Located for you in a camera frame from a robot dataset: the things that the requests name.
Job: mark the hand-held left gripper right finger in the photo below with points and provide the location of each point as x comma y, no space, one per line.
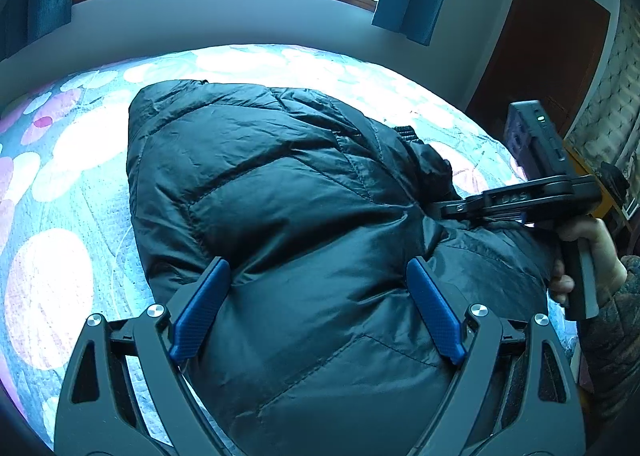
435,306

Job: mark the person's right forearm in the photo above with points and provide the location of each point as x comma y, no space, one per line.
617,331

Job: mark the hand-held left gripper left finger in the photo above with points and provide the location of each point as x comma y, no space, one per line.
200,306

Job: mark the tufted headboard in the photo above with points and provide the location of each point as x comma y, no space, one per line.
610,101

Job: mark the black puffer jacket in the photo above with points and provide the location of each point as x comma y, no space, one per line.
300,236

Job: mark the floral bed cover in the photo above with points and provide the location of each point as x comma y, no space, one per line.
65,186

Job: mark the brown wooden door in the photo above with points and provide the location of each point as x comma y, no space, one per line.
540,51

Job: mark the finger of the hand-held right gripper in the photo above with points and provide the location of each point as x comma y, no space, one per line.
460,208

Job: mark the person's right hand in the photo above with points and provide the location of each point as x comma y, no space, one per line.
600,246

